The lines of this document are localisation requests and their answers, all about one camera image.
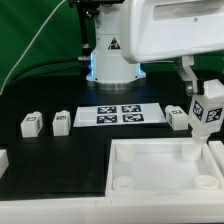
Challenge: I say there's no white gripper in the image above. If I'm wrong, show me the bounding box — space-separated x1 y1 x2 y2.
120 0 224 96

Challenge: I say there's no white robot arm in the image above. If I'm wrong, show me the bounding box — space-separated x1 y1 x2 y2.
87 0 224 95

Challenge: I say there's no white paper with tags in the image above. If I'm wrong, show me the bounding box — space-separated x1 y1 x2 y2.
73 103 166 127

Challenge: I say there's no green backdrop curtain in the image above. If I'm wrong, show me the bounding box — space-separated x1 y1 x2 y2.
0 0 224 88

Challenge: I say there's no black cable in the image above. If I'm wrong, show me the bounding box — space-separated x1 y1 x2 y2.
6 57 92 88

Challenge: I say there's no white cable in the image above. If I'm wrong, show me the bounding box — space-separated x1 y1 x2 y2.
0 0 68 96

